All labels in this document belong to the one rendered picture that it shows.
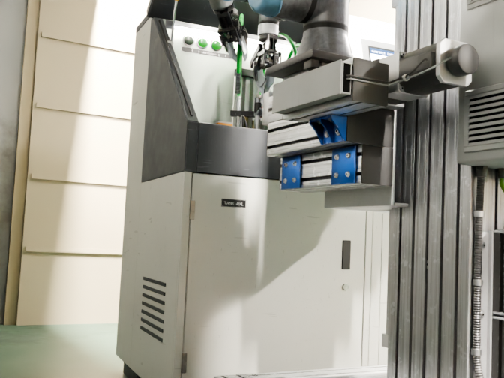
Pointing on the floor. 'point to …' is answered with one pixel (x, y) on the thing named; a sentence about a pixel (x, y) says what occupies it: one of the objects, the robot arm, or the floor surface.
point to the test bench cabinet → (163, 211)
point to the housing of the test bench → (133, 196)
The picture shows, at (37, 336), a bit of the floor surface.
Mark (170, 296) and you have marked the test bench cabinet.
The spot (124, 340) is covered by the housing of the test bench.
